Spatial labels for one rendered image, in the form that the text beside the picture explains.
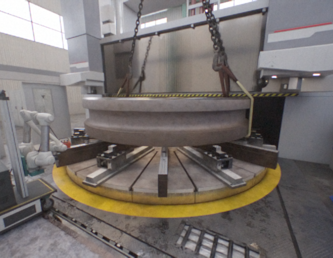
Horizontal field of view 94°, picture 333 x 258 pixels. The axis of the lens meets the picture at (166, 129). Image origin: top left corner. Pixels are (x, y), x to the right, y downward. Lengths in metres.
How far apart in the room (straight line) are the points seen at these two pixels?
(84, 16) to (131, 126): 4.72
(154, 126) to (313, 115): 4.34
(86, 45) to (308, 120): 7.25
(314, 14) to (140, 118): 3.63
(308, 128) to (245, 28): 3.28
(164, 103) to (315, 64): 2.57
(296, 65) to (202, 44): 3.12
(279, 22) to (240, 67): 1.71
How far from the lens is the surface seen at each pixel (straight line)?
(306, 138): 5.82
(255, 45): 5.63
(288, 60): 3.64
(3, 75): 6.61
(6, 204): 3.14
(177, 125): 3.03
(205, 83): 5.62
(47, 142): 2.81
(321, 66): 3.72
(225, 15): 5.83
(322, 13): 4.33
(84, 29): 6.88
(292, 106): 5.61
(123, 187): 2.90
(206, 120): 3.24
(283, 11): 4.29
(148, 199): 2.89
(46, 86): 7.15
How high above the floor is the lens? 1.78
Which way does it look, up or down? 12 degrees down
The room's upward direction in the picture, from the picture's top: straight up
